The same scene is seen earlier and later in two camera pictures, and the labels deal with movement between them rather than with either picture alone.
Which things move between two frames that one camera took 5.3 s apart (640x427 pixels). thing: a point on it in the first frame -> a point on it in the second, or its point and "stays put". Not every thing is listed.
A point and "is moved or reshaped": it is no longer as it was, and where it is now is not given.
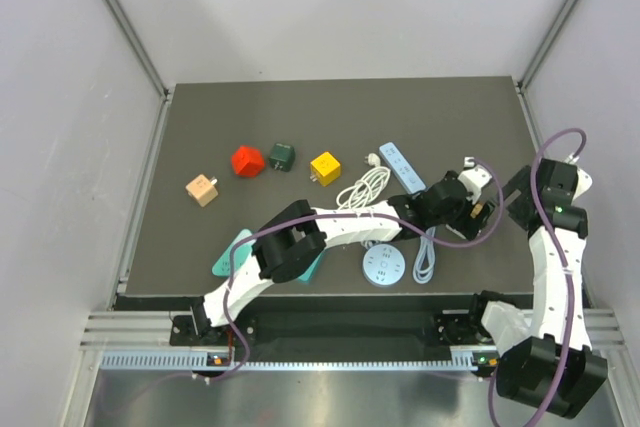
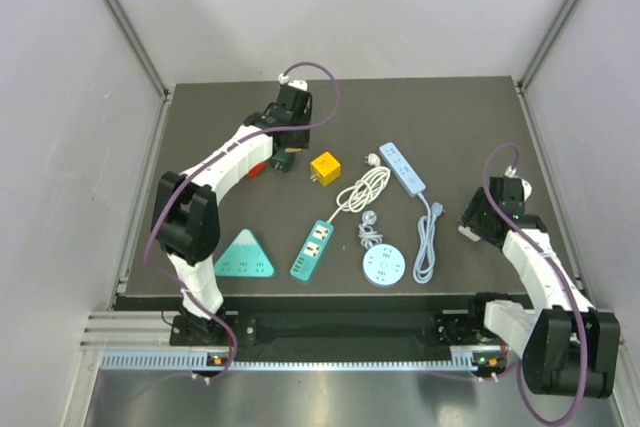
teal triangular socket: (240, 255) stays put
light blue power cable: (424, 263) stays put
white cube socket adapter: (455, 231) is moved or reshaped
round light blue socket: (384, 264) stays put
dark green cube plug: (282, 157) stays put
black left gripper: (467, 225) -> (302, 140)
